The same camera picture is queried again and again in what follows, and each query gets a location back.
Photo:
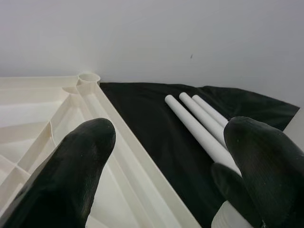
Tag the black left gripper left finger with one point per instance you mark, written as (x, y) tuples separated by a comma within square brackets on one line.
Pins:
[(59, 185)]

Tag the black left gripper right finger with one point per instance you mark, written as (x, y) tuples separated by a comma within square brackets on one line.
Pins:
[(273, 178)]

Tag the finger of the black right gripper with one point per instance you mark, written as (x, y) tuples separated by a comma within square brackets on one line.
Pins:
[(228, 185)]

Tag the white plastic table leg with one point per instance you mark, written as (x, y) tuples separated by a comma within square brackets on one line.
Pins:
[(202, 114), (211, 108), (197, 128), (228, 216)]

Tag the white plastic table top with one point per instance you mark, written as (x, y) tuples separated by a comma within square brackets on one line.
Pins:
[(71, 104)]

